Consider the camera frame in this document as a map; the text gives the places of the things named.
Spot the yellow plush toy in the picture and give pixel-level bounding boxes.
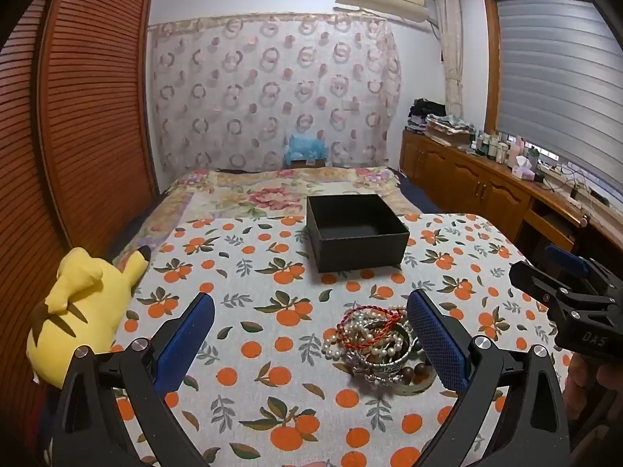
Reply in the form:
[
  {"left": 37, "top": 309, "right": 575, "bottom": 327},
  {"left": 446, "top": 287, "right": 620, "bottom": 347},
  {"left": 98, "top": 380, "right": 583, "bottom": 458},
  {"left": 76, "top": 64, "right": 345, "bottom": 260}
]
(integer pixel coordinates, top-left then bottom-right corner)
[{"left": 26, "top": 246, "right": 153, "bottom": 390}]

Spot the floral blanket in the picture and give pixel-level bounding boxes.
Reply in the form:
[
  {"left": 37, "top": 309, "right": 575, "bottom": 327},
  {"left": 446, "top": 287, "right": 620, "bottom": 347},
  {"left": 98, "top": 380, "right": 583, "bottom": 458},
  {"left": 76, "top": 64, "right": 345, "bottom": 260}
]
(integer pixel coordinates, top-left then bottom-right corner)
[{"left": 117, "top": 165, "right": 424, "bottom": 263}]

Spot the row of toiletry bottles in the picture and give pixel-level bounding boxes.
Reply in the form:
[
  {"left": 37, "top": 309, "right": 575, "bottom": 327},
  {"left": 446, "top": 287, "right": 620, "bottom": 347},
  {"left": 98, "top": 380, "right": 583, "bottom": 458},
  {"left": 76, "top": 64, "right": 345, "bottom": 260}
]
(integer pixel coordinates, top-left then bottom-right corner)
[{"left": 470, "top": 129, "right": 527, "bottom": 163}]

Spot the person's right hand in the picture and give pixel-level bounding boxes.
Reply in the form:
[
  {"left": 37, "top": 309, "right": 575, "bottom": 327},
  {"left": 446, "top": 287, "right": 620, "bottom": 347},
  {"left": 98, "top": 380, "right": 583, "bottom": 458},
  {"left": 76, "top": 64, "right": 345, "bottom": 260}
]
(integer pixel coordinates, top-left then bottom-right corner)
[{"left": 567, "top": 353, "right": 623, "bottom": 448}]

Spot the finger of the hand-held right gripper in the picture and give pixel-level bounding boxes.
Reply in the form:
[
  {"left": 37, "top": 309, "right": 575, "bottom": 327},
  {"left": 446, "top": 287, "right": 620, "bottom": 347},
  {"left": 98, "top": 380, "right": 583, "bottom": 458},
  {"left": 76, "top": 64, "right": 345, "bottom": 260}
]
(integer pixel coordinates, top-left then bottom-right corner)
[
  {"left": 509, "top": 261, "right": 565, "bottom": 313},
  {"left": 544, "top": 244, "right": 592, "bottom": 278}
]

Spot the pale jade bangle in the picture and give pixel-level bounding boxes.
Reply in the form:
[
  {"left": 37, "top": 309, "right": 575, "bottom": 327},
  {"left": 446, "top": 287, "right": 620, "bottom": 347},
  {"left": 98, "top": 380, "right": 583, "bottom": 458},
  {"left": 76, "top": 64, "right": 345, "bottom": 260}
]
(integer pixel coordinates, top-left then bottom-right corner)
[{"left": 388, "top": 374, "right": 440, "bottom": 396}]

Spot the pink tissue box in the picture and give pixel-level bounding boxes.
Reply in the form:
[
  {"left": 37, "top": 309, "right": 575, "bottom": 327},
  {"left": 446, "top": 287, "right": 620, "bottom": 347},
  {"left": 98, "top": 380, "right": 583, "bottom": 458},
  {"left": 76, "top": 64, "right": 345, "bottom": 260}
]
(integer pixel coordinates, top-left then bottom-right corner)
[{"left": 511, "top": 156, "right": 537, "bottom": 179}]

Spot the red string bracelet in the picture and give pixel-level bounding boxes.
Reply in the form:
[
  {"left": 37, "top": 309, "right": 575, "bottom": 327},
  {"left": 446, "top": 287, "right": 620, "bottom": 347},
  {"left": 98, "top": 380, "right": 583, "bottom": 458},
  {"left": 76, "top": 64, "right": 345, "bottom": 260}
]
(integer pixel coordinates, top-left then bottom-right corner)
[{"left": 336, "top": 305, "right": 408, "bottom": 352}]

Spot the wooden cabinet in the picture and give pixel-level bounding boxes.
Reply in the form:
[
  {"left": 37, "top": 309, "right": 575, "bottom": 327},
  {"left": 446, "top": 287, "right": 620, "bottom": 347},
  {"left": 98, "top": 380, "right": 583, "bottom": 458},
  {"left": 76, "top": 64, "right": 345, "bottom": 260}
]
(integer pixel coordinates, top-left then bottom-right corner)
[{"left": 400, "top": 129, "right": 623, "bottom": 263}]

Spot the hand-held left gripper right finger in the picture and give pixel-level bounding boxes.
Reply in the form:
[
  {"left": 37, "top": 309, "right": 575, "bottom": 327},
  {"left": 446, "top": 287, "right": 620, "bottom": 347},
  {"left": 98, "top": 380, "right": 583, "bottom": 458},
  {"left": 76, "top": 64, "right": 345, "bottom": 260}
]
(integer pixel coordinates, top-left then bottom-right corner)
[{"left": 406, "top": 288, "right": 570, "bottom": 467}]

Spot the pile of folded clothes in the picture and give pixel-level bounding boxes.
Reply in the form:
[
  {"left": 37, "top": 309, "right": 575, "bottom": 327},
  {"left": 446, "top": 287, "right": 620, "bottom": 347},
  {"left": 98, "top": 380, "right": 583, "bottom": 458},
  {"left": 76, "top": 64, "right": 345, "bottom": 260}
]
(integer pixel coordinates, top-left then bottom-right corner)
[{"left": 406, "top": 98, "right": 478, "bottom": 149}]

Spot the pile of bracelets and beads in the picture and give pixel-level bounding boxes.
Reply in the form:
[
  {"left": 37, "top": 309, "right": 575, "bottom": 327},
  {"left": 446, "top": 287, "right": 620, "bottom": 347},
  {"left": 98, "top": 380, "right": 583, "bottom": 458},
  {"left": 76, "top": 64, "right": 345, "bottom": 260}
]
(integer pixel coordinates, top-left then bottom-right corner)
[{"left": 321, "top": 309, "right": 414, "bottom": 365}]

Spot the grey window blind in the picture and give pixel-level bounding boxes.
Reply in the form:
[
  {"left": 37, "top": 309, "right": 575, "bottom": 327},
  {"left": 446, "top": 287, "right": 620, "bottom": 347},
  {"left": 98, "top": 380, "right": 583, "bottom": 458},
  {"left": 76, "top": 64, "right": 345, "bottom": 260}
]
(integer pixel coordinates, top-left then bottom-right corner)
[{"left": 494, "top": 0, "right": 623, "bottom": 190}]

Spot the white power strip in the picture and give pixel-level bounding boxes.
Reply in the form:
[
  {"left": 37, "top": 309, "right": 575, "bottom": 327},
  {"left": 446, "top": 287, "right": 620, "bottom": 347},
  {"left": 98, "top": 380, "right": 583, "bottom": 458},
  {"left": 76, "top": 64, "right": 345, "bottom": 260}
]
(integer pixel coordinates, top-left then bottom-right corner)
[{"left": 535, "top": 163, "right": 585, "bottom": 181}]

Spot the black square box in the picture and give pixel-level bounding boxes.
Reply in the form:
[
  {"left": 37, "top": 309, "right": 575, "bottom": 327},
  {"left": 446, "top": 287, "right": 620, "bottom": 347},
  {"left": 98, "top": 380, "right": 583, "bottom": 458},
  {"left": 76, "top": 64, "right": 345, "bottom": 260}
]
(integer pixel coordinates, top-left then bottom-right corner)
[{"left": 306, "top": 193, "right": 410, "bottom": 273}]

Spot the silver bracelet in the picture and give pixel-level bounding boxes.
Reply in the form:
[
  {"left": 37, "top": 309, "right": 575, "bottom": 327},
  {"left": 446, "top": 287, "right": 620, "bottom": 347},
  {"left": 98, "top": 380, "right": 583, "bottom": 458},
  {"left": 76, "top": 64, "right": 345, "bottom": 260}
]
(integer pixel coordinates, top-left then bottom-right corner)
[{"left": 348, "top": 331, "right": 420, "bottom": 381}]

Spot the wooden louvered wardrobe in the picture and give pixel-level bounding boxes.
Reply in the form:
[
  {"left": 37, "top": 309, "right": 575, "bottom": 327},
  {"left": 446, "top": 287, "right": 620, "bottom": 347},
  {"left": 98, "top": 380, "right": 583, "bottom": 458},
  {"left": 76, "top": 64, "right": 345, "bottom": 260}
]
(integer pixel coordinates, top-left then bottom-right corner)
[{"left": 0, "top": 0, "right": 159, "bottom": 448}]

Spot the cream window curtain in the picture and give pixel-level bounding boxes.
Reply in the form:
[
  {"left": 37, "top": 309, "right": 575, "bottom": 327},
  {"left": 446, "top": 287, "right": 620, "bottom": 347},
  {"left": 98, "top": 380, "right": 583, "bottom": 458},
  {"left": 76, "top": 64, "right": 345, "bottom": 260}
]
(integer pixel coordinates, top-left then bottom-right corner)
[{"left": 432, "top": 0, "right": 463, "bottom": 118}]

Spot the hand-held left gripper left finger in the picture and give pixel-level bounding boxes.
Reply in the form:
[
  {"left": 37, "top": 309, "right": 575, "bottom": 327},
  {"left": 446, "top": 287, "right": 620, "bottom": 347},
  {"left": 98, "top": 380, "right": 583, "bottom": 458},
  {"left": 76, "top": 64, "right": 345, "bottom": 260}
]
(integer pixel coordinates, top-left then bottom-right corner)
[{"left": 53, "top": 293, "right": 216, "bottom": 467}]

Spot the orange print tablecloth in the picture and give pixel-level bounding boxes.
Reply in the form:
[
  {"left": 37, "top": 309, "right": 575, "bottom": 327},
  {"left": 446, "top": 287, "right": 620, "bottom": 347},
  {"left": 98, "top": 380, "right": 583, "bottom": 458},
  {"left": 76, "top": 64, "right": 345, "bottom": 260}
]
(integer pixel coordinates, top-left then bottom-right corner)
[{"left": 104, "top": 212, "right": 575, "bottom": 467}]

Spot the blue plastic bag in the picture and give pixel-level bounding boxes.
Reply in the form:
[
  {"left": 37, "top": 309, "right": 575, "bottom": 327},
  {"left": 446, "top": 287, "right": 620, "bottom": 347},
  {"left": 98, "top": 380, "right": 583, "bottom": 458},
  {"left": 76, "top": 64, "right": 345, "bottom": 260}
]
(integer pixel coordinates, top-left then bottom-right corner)
[{"left": 285, "top": 132, "right": 332, "bottom": 166}]

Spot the ring pattern sheer curtain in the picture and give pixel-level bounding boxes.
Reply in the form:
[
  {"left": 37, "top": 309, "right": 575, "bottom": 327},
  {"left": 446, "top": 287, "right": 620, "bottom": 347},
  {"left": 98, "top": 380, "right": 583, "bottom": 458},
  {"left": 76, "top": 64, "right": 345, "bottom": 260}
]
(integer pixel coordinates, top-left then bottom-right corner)
[{"left": 147, "top": 12, "right": 402, "bottom": 176}]

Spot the dark wooden bead bracelet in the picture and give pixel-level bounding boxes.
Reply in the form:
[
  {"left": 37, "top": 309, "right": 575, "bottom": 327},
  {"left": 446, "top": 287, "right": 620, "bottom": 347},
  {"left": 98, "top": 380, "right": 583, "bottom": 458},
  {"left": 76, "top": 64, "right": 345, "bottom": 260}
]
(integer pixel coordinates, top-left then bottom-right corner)
[{"left": 398, "top": 359, "right": 439, "bottom": 386}]

